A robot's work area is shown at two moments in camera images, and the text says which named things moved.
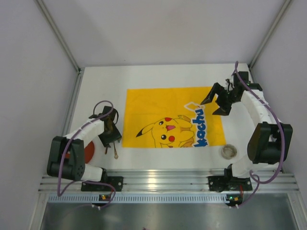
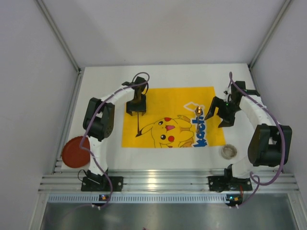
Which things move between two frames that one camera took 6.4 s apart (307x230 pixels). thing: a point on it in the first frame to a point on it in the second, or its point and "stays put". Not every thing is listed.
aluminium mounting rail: x=173 y=181 stays put
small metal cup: x=229 y=152 stays put
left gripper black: x=109 y=138 to x=136 y=105
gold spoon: x=116 y=156 to x=198 y=112
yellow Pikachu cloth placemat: x=171 y=117 stays put
